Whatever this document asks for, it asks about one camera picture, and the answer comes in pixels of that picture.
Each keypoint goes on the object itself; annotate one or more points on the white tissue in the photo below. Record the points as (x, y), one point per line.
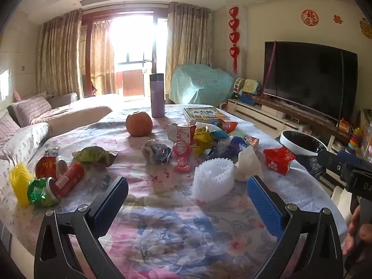
(247, 164)

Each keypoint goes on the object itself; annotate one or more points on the white television cabinet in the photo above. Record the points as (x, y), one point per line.
(252, 113)

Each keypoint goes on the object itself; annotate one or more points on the red white carton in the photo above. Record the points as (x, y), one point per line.
(178, 133)

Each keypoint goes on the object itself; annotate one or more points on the blue toy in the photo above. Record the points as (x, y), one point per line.
(248, 98)

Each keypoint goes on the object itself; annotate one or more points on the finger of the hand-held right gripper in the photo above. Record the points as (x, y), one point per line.
(331, 159)

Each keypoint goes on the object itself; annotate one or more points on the purple thermos bottle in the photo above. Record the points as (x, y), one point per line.
(157, 98)

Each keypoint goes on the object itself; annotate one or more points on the small colourful carton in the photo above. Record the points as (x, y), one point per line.
(251, 143)

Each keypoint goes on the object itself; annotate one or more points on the pink cheese stick wrapper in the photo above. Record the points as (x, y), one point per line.
(180, 152)

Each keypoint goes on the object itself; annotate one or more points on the orange fruit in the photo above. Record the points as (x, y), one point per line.
(139, 123)

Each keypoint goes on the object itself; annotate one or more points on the white foam fruit net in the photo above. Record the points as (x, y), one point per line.
(203, 186)

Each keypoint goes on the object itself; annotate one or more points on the white green toy cube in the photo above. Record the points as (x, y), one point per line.
(250, 86)

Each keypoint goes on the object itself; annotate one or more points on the grey sofa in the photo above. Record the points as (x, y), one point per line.
(72, 113)

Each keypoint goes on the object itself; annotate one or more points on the red drink can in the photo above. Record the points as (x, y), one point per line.
(69, 180)

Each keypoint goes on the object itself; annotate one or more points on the round red wall sticker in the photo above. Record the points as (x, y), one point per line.
(309, 17)

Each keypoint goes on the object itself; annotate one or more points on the pink kettlebell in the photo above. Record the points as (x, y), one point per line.
(224, 106)

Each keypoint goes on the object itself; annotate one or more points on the red heart hanging decoration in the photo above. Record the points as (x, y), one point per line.
(234, 35)

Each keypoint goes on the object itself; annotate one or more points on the green foil wrapper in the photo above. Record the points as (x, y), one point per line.
(37, 193)

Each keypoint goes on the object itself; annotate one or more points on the orange snack bag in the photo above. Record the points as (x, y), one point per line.
(228, 126)

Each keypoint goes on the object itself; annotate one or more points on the toy wheel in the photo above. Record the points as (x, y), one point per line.
(239, 85)

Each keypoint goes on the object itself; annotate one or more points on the white bin with black bag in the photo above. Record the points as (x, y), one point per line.
(286, 143)

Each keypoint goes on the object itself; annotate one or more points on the gold red wall sticker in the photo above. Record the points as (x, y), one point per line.
(366, 28)

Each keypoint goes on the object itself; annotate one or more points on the black television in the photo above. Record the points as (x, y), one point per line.
(308, 78)

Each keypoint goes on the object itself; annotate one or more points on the crumpled blue white wrapper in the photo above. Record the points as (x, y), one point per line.
(157, 151)

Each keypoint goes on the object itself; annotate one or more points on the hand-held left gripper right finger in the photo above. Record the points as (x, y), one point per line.
(266, 206)

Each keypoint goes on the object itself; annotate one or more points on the red double character sticker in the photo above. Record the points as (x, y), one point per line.
(338, 19)

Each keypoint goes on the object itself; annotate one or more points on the teal cloth covered furniture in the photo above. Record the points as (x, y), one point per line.
(200, 84)

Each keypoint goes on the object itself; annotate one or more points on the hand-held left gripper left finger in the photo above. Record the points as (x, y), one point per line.
(109, 206)

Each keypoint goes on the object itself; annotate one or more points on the red towel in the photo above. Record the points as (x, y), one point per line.
(132, 82)

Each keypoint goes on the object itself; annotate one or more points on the yellow foam fruit net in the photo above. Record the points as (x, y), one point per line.
(19, 186)

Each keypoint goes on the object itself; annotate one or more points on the striped pink pillow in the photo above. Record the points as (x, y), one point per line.
(32, 110)

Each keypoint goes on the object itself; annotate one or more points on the person's right hand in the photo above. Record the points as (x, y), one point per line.
(353, 232)

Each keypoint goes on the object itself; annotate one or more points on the red printed cup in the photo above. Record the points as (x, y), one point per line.
(45, 167)

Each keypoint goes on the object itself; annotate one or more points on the white side cabinet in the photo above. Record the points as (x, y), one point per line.
(341, 200)

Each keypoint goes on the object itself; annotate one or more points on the wooden xylophone toy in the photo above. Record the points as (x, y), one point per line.
(343, 126)

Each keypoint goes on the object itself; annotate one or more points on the silver foil wrapper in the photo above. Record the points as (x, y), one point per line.
(51, 152)

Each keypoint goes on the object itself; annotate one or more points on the brown sliding door frame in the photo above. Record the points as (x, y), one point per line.
(87, 49)

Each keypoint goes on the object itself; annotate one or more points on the blue clear plastic wrapper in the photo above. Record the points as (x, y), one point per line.
(229, 148)

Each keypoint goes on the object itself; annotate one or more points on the white floral cushion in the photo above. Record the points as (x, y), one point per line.
(26, 141)

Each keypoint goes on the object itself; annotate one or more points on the green snack bag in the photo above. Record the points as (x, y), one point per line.
(93, 154)

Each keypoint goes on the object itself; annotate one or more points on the yellow snack wrapper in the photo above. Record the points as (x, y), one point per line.
(202, 141)

